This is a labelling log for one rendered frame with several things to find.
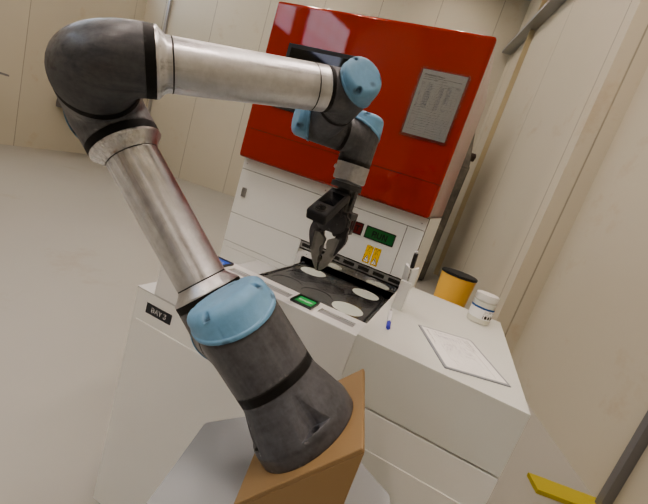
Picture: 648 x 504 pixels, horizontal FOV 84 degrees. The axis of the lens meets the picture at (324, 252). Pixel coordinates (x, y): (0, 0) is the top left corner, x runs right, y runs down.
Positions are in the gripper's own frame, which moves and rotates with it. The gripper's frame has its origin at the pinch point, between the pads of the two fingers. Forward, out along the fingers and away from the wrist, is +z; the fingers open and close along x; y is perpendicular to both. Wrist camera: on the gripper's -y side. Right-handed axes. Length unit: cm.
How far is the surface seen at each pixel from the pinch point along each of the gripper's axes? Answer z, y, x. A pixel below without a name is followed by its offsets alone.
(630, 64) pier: -175, 293, -107
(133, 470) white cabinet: 78, -4, 33
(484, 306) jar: 3, 42, -42
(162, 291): 21.7, -3.8, 37.8
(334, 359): 16.9, -5.0, -11.8
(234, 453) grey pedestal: 23.6, -33.5, -7.0
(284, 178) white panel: -13, 59, 44
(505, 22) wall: -418, 792, 24
